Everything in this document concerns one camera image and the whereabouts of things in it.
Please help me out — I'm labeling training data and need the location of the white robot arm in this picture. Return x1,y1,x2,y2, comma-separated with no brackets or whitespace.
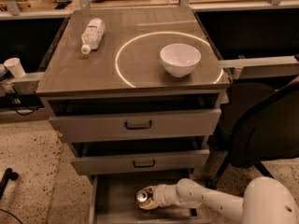
135,176,299,224

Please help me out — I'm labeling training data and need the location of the grey drawer cabinet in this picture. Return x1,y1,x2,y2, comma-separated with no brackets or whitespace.
36,6,232,224

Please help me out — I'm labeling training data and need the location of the orange soda can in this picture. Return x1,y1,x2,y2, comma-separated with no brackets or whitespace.
135,190,150,206

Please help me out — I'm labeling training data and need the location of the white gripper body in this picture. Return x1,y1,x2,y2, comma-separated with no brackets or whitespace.
153,184,169,207

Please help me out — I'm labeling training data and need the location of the white bowl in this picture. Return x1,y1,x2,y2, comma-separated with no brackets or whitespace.
160,43,201,77

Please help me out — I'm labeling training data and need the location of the black office chair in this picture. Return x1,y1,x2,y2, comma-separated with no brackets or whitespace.
206,79,299,189

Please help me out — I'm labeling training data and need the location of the black power strip with cable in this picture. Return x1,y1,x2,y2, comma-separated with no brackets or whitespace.
0,88,44,116

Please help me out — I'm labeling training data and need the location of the black floor stand foot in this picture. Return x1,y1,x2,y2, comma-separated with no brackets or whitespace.
0,168,19,199

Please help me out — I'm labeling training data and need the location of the grey middle drawer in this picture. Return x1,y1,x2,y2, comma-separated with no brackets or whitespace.
71,149,209,175

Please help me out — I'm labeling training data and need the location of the clear plastic water bottle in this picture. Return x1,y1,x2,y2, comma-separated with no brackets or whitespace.
81,18,106,54

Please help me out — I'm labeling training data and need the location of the grey bottom drawer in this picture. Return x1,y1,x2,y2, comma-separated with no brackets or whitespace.
88,170,211,224

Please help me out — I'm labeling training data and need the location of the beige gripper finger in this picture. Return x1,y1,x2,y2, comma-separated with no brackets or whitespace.
141,186,156,194
137,199,158,210

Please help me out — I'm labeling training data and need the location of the grey drawer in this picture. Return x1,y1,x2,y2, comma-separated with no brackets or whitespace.
88,170,211,224
71,149,209,175
50,109,221,143

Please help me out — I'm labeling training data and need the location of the white paper cup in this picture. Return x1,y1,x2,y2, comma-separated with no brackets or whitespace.
4,58,25,78

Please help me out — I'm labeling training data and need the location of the grey top drawer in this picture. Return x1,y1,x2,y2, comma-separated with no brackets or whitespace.
50,109,221,143

